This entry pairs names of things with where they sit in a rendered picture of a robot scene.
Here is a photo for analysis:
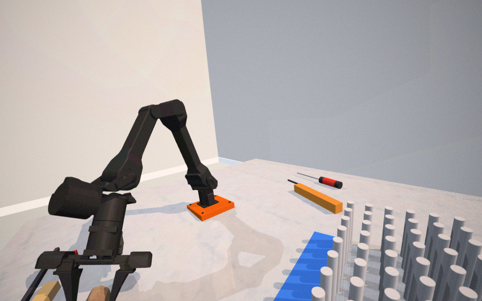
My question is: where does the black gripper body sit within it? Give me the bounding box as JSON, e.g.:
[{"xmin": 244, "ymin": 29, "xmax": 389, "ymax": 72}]
[{"xmin": 35, "ymin": 221, "xmax": 152, "ymax": 271}]

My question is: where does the blue flat strip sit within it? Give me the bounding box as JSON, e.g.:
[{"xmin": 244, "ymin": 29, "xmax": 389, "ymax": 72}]
[{"xmin": 274, "ymin": 232, "xmax": 334, "ymax": 301}]

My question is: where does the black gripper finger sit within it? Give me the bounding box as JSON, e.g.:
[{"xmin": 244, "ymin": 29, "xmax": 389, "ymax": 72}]
[
  {"xmin": 53, "ymin": 268, "xmax": 83, "ymax": 301},
  {"xmin": 109, "ymin": 268, "xmax": 136, "ymax": 301}
]

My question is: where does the red and black screwdriver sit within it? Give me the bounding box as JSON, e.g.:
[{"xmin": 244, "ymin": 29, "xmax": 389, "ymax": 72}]
[{"xmin": 297, "ymin": 172, "xmax": 343, "ymax": 189}]

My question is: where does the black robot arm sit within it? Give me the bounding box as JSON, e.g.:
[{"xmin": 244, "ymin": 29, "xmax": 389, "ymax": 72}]
[{"xmin": 48, "ymin": 99, "xmax": 219, "ymax": 223}]

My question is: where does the dark grey long bar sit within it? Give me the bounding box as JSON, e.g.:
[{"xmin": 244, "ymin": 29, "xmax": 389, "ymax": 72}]
[{"xmin": 21, "ymin": 247, "xmax": 60, "ymax": 301}]

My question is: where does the orange rectangular bar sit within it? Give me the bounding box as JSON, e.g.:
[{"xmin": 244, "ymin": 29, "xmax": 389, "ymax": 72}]
[{"xmin": 294, "ymin": 183, "xmax": 343, "ymax": 214}]

